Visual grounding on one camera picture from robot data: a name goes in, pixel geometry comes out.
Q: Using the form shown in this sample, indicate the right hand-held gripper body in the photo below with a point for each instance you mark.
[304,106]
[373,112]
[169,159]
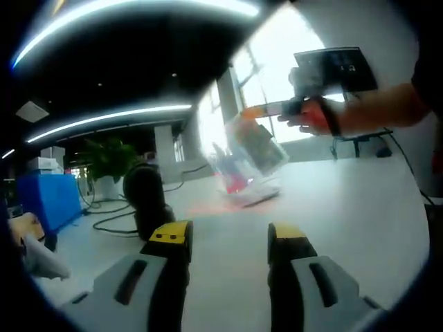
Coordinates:
[309,83]

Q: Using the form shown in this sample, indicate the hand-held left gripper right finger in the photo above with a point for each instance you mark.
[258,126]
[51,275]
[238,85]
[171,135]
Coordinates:
[304,294]

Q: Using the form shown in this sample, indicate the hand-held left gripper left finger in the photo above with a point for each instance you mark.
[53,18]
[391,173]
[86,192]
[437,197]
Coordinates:
[142,287]

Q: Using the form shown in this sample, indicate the translucent blue sheet goods packet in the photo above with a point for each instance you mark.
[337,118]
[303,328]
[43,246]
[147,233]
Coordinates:
[249,152]

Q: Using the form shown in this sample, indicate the person's right hand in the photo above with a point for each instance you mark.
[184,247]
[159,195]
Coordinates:
[311,119]

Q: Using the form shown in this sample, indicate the large window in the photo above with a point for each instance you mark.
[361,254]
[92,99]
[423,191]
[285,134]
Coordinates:
[277,69]

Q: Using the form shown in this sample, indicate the narrow window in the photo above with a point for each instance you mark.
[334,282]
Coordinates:
[207,138]

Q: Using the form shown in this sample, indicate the white table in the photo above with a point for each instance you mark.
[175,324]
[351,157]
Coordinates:
[228,269]

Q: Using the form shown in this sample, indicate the black barcode scanner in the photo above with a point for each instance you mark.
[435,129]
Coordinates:
[149,200]

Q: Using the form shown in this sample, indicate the white cloth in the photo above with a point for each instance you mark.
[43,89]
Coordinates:
[45,259]

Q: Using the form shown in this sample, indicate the blue plastic crate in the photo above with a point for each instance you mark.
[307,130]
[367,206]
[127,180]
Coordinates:
[52,200]

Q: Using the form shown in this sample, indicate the potted green plant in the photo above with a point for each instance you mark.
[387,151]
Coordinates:
[109,159]

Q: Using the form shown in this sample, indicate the tan cardboard box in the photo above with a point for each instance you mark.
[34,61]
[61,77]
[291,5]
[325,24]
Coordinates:
[24,224]

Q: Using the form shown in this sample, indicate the long ceiling light strip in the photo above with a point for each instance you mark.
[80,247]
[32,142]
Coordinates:
[121,114]
[173,8]

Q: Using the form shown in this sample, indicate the white cardboard box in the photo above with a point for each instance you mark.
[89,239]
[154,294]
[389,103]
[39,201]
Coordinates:
[50,164]

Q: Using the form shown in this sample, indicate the short ceiling light strip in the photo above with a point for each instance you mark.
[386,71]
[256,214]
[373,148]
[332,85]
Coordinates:
[7,154]

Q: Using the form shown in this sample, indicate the ceiling vent panel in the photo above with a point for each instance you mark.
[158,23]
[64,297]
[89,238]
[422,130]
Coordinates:
[32,110]

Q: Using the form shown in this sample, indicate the black wall monitor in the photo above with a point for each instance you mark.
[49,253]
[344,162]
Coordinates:
[349,65]

